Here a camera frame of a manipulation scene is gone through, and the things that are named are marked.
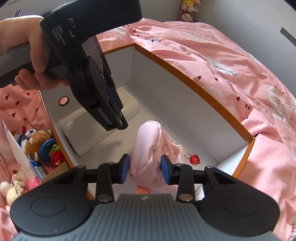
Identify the pink fabric pouch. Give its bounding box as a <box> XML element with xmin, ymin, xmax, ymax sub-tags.
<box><xmin>128</xmin><ymin>120</ymin><xmax>200</xmax><ymax>193</ymax></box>

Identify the white glasses case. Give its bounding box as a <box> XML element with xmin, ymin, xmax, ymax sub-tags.
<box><xmin>63</xmin><ymin>88</ymin><xmax>141</xmax><ymax>157</ymax></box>

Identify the red crochet strawberry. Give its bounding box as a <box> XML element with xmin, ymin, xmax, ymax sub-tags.
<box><xmin>49</xmin><ymin>144</ymin><xmax>66</xmax><ymax>169</ymax></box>

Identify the crochet white bunny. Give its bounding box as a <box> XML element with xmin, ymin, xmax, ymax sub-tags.
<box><xmin>1</xmin><ymin>173</ymin><xmax>27</xmax><ymax>207</ymax></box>

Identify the blue card pack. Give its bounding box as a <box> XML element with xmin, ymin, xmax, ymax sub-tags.
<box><xmin>29</xmin><ymin>160</ymin><xmax>48</xmax><ymax>183</ymax></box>

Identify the pink fluffy pompom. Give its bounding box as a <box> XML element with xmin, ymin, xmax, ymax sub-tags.
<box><xmin>26</xmin><ymin>177</ymin><xmax>42</xmax><ymax>191</ymax></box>

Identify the white Vaseline tube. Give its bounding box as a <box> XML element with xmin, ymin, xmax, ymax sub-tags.
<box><xmin>1</xmin><ymin>120</ymin><xmax>36</xmax><ymax>180</ymax></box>

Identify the person left hand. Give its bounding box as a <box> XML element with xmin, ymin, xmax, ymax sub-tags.
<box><xmin>1</xmin><ymin>15</ymin><xmax>69</xmax><ymax>90</ymax></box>

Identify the orange cardboard box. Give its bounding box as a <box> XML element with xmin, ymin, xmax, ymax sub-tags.
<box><xmin>39</xmin><ymin>43</ymin><xmax>255</xmax><ymax>201</ymax></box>

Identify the brown plush toy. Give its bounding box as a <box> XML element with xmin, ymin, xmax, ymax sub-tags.
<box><xmin>21</xmin><ymin>129</ymin><xmax>52</xmax><ymax>162</ymax></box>

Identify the pink bed duvet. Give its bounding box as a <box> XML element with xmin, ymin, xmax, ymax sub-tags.
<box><xmin>1</xmin><ymin>16</ymin><xmax>295</xmax><ymax>240</ymax></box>

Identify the plush toy column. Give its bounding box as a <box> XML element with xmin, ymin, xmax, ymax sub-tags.
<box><xmin>179</xmin><ymin>0</ymin><xmax>201</xmax><ymax>23</ymax></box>

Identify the wall switch panel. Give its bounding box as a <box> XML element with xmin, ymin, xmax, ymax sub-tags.
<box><xmin>280</xmin><ymin>27</ymin><xmax>296</xmax><ymax>46</ymax></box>

